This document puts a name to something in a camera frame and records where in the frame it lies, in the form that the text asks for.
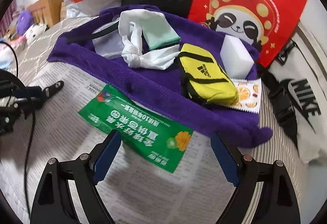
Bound green snack packet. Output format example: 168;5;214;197
79;84;193;173

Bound orange slice snack packet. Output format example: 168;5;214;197
227;78;262;114

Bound newspaper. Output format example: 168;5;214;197
1;62;234;223

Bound plush toys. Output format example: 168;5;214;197
1;10;49;70

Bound yellow Adidas sock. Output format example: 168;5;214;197
176;43;239;105

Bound purple fleece towel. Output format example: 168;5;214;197
48;5;273;148

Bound white sponge block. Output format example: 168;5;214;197
220;35;254;79

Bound white Nike bag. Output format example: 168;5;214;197
262;23;326;165

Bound white knotted cloth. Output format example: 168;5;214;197
118;9;180;71

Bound black cable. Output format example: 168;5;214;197
0;41;37;219

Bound wooden bed frame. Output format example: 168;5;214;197
27;0;63;28

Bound long black strap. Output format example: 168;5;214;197
65;20;121;44

